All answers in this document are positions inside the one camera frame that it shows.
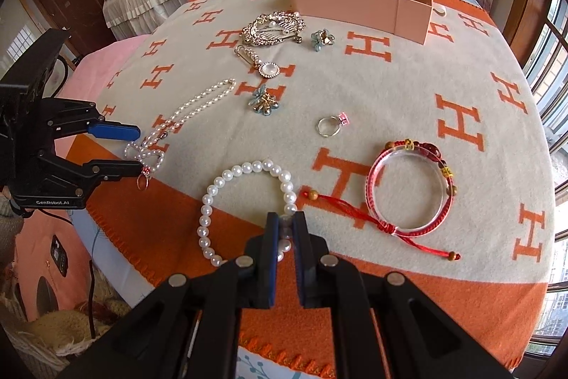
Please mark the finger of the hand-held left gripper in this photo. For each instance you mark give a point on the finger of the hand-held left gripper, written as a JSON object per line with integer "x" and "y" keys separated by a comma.
{"x": 115, "y": 131}
{"x": 115, "y": 169}

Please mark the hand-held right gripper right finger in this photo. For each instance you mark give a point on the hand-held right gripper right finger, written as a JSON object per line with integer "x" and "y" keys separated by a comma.
{"x": 300, "y": 261}

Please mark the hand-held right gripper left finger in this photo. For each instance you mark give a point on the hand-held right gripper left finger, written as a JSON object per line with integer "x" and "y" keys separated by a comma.
{"x": 271, "y": 259}

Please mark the blue gold flower brooch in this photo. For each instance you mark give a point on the blue gold flower brooch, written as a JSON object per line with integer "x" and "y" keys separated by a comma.
{"x": 265, "y": 100}

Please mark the pink jewelry box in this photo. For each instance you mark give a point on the pink jewelry box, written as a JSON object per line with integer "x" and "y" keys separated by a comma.
{"x": 355, "y": 6}

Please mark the pink blanket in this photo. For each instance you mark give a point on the pink blanket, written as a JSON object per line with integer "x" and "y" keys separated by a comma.
{"x": 97, "y": 68}

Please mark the clear bangle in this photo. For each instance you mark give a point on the clear bangle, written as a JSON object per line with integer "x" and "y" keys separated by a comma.
{"x": 401, "y": 154}

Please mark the gold clip with round gem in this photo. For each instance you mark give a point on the gold clip with round gem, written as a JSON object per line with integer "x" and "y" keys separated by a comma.
{"x": 270, "y": 69}

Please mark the gold rhinestone hair comb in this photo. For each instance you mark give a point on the gold rhinestone hair comb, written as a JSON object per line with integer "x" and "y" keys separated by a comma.
{"x": 257, "y": 33}

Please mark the beige fuzzy cloth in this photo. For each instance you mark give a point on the beige fuzzy cloth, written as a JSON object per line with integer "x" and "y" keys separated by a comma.
{"x": 44, "y": 330}

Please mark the small blue flower brooch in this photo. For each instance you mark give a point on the small blue flower brooch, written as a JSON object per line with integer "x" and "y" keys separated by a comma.
{"x": 321, "y": 38}

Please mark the window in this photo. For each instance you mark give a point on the window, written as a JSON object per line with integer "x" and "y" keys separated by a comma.
{"x": 550, "y": 95}

